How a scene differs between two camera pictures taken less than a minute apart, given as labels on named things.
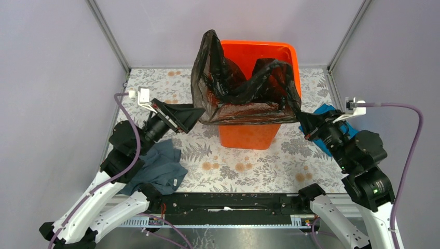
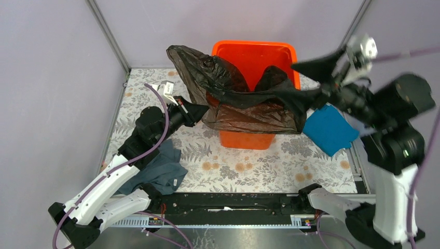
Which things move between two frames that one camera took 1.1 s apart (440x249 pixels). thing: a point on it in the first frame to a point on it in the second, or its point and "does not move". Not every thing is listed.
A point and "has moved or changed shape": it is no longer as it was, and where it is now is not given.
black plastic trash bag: (229, 96) has moved or changed shape
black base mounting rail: (194, 206) does not move
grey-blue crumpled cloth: (163, 169) does not move
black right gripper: (311, 122) to (318, 68)
